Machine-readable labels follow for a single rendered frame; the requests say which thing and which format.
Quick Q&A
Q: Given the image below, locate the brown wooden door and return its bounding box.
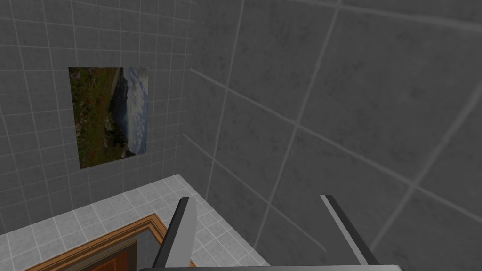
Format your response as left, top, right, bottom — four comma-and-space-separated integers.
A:
77, 240, 138, 271

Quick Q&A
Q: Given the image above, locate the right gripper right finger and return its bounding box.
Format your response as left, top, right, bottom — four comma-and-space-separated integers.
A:
320, 195, 380, 266

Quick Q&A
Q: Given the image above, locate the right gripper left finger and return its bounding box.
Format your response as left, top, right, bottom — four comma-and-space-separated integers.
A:
152, 196, 198, 269

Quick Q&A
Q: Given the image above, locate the landscape picture on wall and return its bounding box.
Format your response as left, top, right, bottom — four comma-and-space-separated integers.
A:
68, 67, 149, 170

